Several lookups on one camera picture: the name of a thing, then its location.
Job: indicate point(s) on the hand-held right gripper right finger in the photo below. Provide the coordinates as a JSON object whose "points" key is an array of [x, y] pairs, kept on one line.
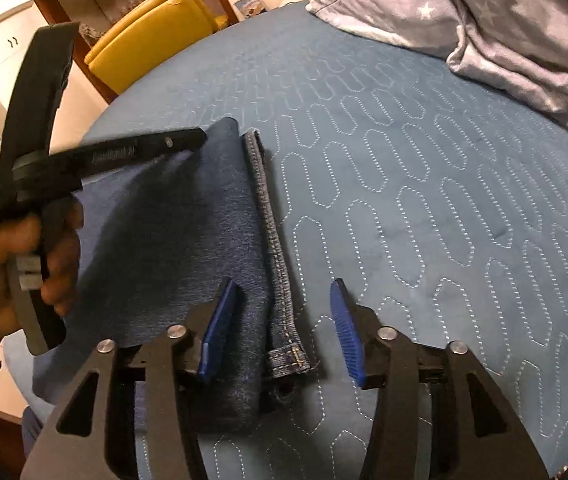
{"points": [[346, 330]]}

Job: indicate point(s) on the small picture card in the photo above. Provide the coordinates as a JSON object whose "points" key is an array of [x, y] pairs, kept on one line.
{"points": [[251, 6]]}

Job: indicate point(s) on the grey star print blanket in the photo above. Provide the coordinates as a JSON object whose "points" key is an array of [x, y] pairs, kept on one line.
{"points": [[488, 15]]}

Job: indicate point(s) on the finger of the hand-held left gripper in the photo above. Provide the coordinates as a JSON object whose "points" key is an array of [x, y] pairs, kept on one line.
{"points": [[129, 152], [39, 85]]}

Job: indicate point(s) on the blue denim pants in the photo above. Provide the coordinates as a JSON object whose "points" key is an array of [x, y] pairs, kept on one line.
{"points": [[174, 240]]}

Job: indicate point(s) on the yellow chair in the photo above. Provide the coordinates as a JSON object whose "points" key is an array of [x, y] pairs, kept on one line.
{"points": [[154, 35]]}

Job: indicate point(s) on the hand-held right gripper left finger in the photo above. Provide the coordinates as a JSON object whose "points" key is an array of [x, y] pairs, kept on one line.
{"points": [[219, 330]]}

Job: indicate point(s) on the blue quilted bed cover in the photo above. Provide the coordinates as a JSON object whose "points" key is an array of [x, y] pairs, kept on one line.
{"points": [[413, 185]]}

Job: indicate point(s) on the brown wooden door frame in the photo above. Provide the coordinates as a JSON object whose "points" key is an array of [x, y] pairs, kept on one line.
{"points": [[64, 20]]}

